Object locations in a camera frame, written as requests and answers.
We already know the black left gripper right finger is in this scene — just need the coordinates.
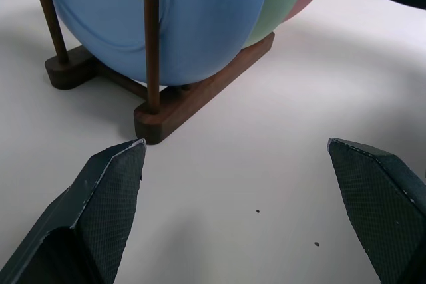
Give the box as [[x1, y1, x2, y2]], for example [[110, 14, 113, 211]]
[[327, 137, 426, 284]]

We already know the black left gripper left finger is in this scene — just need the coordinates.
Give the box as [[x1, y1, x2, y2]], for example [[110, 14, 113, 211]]
[[0, 138, 148, 284]]

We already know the blue plate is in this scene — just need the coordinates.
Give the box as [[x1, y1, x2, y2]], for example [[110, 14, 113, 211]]
[[42, 0, 274, 86]]

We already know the wooden dish rack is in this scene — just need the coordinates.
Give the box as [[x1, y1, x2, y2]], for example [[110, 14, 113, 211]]
[[28, 0, 276, 146]]

